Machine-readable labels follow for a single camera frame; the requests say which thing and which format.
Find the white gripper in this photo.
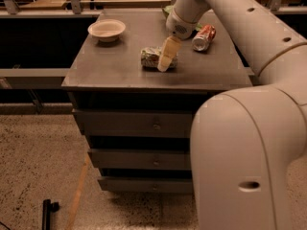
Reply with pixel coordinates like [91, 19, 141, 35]
[157, 10, 197, 72]

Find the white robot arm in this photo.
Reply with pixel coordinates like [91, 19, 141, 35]
[159, 0, 307, 230]

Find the red orange soda can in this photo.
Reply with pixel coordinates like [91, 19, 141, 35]
[192, 25, 216, 52]

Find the green chip bag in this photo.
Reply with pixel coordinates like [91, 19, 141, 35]
[162, 5, 202, 32]

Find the white bowl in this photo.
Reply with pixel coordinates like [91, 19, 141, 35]
[87, 19, 126, 42]

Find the grey drawer cabinet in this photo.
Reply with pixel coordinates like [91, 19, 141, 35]
[62, 9, 251, 181]

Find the top grey drawer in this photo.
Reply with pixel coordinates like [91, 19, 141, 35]
[73, 109, 192, 138]

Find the grey drawer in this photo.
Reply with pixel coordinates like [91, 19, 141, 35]
[98, 176, 193, 194]
[73, 109, 192, 138]
[88, 149, 191, 171]

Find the middle grey drawer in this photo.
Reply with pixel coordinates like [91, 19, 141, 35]
[88, 149, 191, 171]

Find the bottom grey drawer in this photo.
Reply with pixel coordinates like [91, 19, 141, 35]
[98, 176, 193, 194]

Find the black object on floor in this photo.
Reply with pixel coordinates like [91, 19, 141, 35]
[41, 199, 59, 230]

